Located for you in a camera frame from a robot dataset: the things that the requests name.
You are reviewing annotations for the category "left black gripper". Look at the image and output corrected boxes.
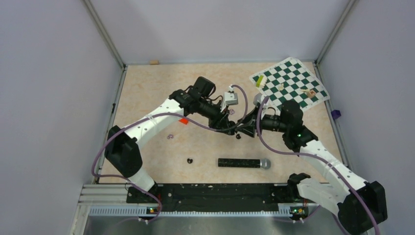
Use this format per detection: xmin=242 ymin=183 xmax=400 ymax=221
xmin=197 ymin=97 xmax=231 ymax=135

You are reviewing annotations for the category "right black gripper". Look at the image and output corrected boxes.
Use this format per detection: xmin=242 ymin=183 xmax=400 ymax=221
xmin=236 ymin=105 xmax=289 ymax=137

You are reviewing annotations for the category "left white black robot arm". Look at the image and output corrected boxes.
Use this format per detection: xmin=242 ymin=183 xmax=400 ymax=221
xmin=104 ymin=76 xmax=238 ymax=202

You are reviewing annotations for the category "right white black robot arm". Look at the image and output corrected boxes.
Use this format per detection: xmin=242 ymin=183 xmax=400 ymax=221
xmin=251 ymin=97 xmax=388 ymax=235

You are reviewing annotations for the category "red rectangular block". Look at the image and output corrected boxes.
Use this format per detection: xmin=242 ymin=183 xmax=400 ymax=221
xmin=179 ymin=118 xmax=189 ymax=125

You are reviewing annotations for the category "black microphone silver head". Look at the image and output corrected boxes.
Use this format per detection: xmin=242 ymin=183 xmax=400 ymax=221
xmin=218 ymin=158 xmax=271 ymax=169

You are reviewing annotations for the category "green white block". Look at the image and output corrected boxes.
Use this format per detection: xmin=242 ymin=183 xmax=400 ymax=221
xmin=255 ymin=75 xmax=265 ymax=89

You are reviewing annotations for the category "green white chessboard mat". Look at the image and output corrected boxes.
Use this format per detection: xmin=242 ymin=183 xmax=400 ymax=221
xmin=249 ymin=57 xmax=330 ymax=115

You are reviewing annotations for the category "wooden letter cube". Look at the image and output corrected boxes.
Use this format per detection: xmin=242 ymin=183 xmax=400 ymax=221
xmin=307 ymin=90 xmax=317 ymax=98

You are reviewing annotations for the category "purple small object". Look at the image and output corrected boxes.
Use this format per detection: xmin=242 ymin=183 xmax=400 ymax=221
xmin=331 ymin=110 xmax=342 ymax=120

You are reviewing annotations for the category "small wooden block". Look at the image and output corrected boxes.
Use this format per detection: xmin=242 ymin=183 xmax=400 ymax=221
xmin=150 ymin=60 xmax=160 ymax=65

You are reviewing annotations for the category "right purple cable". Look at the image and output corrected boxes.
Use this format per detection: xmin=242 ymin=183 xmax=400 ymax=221
xmin=256 ymin=95 xmax=381 ymax=235

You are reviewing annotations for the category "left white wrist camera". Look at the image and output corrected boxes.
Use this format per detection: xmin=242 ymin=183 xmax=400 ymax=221
xmin=222 ymin=85 xmax=239 ymax=107

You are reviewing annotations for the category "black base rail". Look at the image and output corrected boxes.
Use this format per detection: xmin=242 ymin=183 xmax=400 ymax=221
xmin=126 ymin=183 xmax=311 ymax=216

